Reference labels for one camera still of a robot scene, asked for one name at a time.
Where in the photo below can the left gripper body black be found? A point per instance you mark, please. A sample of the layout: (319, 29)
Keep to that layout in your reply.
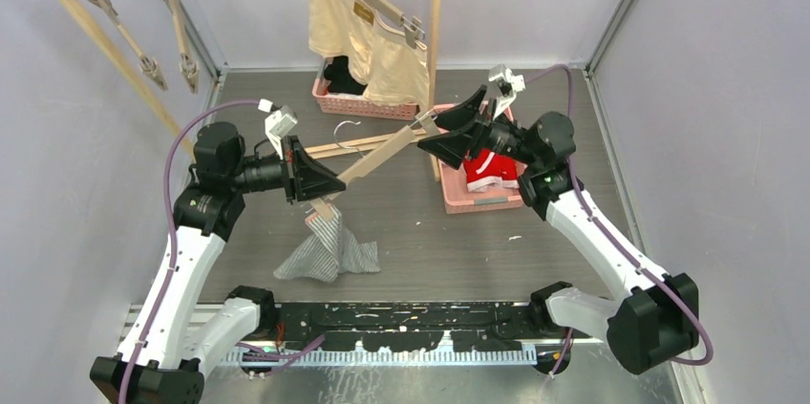
(294, 180)

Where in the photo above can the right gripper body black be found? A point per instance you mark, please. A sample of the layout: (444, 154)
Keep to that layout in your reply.
(497, 135)

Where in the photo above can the red underwear white trim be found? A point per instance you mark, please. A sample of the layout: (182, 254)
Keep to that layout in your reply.
(489, 170)

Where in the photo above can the grey striped underwear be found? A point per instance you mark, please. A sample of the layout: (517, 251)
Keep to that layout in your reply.
(329, 251)

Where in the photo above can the wooden hanger of red underwear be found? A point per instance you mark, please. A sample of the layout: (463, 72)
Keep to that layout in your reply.
(188, 66)

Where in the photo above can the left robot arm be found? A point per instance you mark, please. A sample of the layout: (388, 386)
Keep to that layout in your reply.
(162, 360)

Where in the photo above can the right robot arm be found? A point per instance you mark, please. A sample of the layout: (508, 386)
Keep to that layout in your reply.
(652, 316)

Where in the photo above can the beige underwear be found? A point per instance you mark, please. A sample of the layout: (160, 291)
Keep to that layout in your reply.
(379, 56)

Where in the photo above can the empty wooden clip hanger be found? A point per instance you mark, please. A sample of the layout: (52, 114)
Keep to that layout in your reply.
(148, 65)

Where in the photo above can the empty pink basket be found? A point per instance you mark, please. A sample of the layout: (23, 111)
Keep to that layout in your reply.
(458, 200)

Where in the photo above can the pink basket with black clothes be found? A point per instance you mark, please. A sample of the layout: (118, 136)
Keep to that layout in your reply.
(356, 106)

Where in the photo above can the black clothes in basket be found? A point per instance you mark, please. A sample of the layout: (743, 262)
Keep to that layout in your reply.
(340, 81)

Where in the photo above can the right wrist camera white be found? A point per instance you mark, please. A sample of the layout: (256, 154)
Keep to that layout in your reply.
(509, 86)

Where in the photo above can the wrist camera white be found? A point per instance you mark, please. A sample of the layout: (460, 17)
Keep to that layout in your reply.
(279, 122)
(509, 86)

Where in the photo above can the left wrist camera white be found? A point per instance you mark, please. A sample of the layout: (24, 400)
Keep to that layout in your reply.
(279, 122)

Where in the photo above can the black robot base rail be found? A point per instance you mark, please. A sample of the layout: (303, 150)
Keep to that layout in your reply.
(405, 326)

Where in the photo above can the white slotted cable duct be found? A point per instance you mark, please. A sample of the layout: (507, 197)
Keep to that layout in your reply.
(443, 355)

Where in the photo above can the wooden clothes rack frame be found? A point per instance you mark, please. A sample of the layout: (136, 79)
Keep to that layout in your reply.
(95, 40)

